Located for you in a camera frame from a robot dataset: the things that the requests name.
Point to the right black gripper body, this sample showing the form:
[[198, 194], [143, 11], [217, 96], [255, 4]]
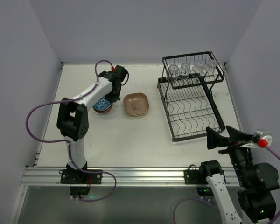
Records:
[[230, 145]]

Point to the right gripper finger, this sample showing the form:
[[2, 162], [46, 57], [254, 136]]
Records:
[[215, 140], [238, 136]]

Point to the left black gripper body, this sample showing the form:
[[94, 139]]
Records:
[[116, 92]]

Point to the brown square panda plate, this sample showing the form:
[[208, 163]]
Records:
[[136, 103]]

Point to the blue dotted small bowl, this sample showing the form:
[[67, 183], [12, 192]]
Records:
[[102, 104]]

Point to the clear glass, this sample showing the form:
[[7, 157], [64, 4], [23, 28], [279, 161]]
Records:
[[184, 71], [173, 73], [211, 67], [198, 69]]

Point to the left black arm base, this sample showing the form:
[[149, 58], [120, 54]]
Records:
[[79, 182]]

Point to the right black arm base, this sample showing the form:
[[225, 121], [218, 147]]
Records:
[[197, 176]]

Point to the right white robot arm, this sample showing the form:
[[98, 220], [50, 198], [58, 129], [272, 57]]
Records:
[[258, 180]]

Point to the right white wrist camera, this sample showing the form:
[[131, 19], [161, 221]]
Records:
[[261, 138]]

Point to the black wire dish rack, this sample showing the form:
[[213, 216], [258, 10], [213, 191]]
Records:
[[189, 104]]

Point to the aluminium mounting rail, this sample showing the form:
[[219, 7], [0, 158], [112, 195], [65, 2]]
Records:
[[126, 177]]

